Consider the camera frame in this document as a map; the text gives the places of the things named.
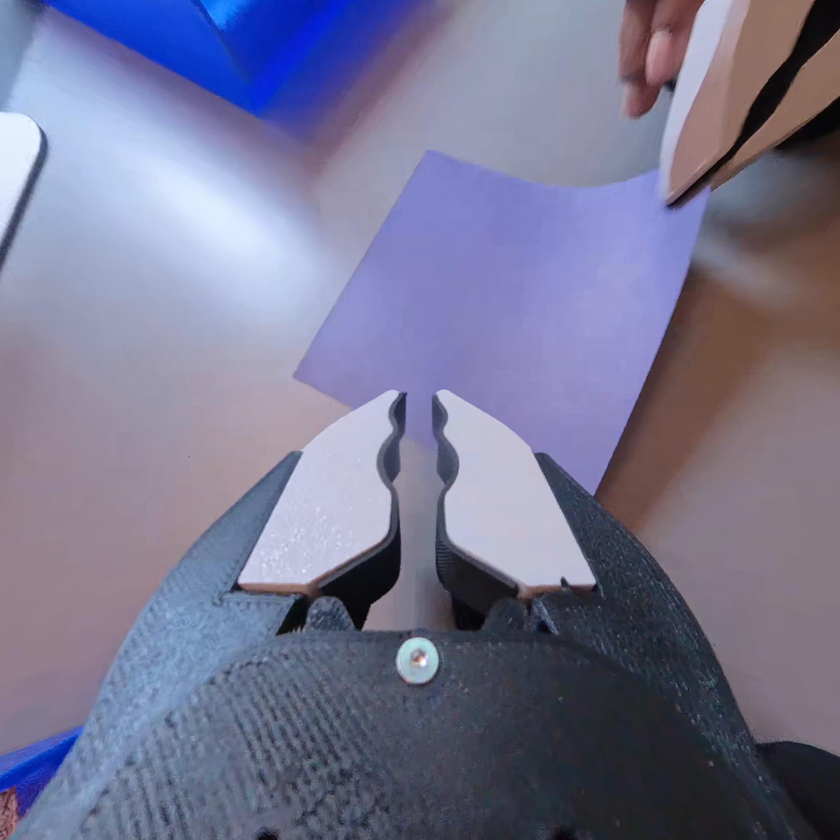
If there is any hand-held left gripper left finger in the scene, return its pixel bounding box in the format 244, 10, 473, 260
237, 389, 408, 620

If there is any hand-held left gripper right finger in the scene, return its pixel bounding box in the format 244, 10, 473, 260
432, 389, 599, 615

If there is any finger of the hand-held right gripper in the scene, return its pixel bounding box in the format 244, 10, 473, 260
686, 33, 840, 200
659, 0, 840, 207

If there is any purple crane patterned paper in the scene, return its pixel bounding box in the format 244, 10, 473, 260
294, 149, 711, 497

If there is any blue plastic bin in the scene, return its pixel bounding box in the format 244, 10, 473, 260
0, 729, 82, 821
44, 0, 441, 119

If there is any person's right hand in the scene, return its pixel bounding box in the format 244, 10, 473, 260
620, 0, 706, 119

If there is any white stand plate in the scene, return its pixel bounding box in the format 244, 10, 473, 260
0, 112, 48, 270

